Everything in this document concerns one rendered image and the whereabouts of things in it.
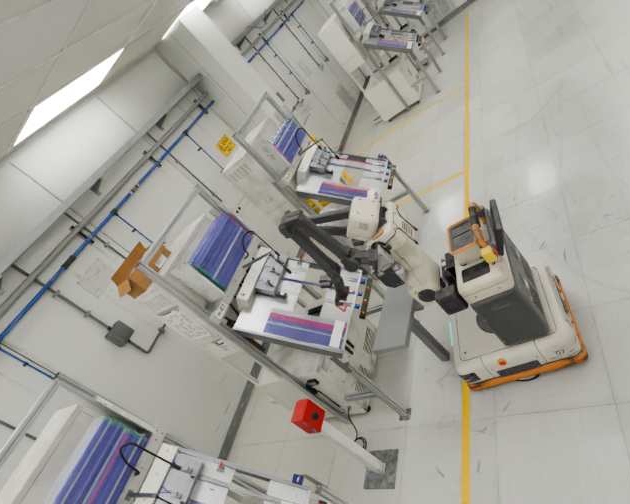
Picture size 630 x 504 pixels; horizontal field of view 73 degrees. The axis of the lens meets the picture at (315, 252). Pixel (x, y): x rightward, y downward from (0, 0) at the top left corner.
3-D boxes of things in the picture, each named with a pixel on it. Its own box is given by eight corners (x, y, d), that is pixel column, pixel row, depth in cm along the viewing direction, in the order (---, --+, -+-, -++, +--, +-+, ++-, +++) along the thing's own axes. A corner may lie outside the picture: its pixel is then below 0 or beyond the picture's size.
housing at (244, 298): (272, 261, 319) (271, 248, 309) (249, 313, 285) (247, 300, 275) (262, 259, 320) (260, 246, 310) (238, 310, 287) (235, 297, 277)
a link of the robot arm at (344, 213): (291, 222, 254) (294, 213, 262) (298, 240, 262) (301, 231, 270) (363, 208, 240) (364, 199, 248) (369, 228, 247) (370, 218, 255)
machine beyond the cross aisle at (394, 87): (445, 67, 675) (373, -43, 597) (443, 89, 619) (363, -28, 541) (376, 114, 758) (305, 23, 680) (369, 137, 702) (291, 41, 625)
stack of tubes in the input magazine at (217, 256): (253, 236, 302) (225, 210, 291) (225, 290, 267) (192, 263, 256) (242, 242, 309) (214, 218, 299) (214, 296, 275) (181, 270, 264)
